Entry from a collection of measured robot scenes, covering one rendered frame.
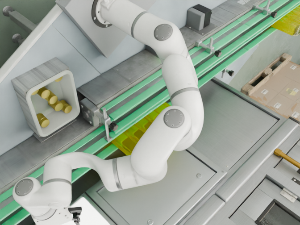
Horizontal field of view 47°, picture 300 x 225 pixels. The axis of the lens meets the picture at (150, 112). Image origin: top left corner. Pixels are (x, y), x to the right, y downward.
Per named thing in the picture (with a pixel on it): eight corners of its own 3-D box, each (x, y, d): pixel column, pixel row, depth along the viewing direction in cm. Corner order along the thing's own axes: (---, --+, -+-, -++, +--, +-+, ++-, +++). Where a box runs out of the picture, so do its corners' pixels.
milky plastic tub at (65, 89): (28, 127, 125) (41, 139, 121) (10, 80, 109) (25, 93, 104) (67, 103, 133) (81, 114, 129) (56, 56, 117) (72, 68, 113)
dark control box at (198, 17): (185, 24, 165) (199, 31, 161) (186, 9, 159) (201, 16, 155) (196, 17, 169) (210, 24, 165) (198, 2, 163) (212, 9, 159)
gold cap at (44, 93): (32, 86, 114) (39, 93, 112) (41, 81, 116) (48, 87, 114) (35, 94, 117) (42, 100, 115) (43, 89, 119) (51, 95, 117)
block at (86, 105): (81, 118, 135) (92, 128, 132) (77, 101, 128) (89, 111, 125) (89, 114, 137) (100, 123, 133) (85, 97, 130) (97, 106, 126)
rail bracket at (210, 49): (193, 46, 156) (216, 59, 149) (194, 32, 150) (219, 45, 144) (198, 42, 158) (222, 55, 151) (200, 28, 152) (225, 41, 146)
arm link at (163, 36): (145, 3, 105) (185, 25, 98) (157, 27, 117) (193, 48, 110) (125, 27, 104) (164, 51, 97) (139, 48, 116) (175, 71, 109)
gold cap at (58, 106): (47, 99, 122) (53, 106, 120) (55, 95, 124) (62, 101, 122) (48, 106, 125) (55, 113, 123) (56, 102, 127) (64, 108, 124)
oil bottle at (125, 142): (103, 136, 141) (139, 167, 130) (102, 127, 136) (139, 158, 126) (113, 128, 143) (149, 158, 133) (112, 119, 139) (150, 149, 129)
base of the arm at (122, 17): (85, 1, 108) (118, 22, 101) (111, -28, 109) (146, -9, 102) (104, 30, 121) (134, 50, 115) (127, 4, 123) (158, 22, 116)
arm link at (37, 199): (65, 165, 91) (65, 198, 85) (78, 183, 99) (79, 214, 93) (11, 177, 91) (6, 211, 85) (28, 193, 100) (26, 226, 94)
